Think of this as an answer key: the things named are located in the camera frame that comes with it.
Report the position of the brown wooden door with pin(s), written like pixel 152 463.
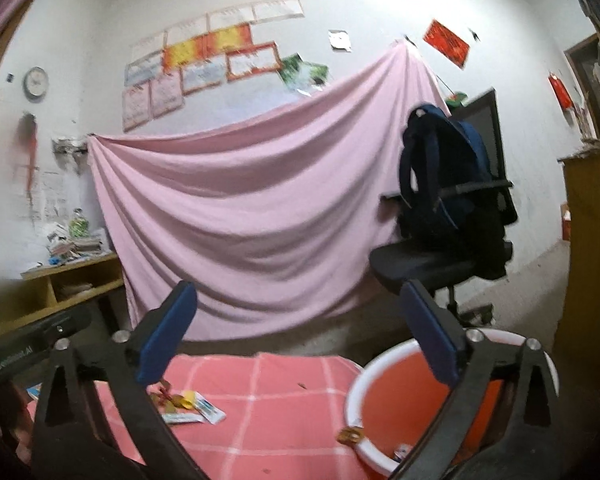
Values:
pixel 577 85

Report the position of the black wall hook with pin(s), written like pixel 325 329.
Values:
pixel 475 35

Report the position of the round wall clock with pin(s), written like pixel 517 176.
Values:
pixel 36 82

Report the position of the wooden cabinet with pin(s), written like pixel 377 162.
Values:
pixel 590 270

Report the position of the red hanging packet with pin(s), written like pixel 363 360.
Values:
pixel 560 91

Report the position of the wooden shelf desk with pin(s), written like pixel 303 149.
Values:
pixel 35 290

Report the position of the red paper decoration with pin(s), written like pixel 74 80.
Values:
pixel 446 42

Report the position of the brown snack wrapper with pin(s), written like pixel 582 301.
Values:
pixel 350 434

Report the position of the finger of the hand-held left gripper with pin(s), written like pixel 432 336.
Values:
pixel 60 321

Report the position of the books in shelf compartment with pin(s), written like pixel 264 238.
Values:
pixel 75 290

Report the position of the group of wall certificates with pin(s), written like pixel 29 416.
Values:
pixel 200 50

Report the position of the dark blue backpack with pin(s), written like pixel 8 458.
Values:
pixel 460 170

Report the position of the white printed wrapper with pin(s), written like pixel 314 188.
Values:
pixel 207 407

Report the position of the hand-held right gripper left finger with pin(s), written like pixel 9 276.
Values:
pixel 165 335

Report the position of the black white wall paper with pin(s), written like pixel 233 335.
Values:
pixel 340 40

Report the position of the pink hanging sheet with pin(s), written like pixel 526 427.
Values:
pixel 260 200

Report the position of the loose white papers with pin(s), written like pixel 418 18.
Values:
pixel 37 266

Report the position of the black office chair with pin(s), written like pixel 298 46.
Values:
pixel 430 260

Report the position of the orange plastic bucket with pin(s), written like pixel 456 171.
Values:
pixel 395 400

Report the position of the red hanging ornament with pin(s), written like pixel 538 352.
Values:
pixel 27 140

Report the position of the green cap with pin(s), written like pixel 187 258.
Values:
pixel 457 99

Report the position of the pink checked blanket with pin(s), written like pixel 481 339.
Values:
pixel 260 435

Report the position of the white wall calendar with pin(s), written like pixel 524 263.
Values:
pixel 52 197

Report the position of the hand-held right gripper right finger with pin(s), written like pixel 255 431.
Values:
pixel 432 335

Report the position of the green filled jar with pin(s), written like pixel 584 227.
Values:
pixel 79 224

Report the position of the stack of books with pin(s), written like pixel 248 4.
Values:
pixel 75 247

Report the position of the green photo print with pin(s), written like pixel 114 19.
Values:
pixel 291 66
pixel 314 77

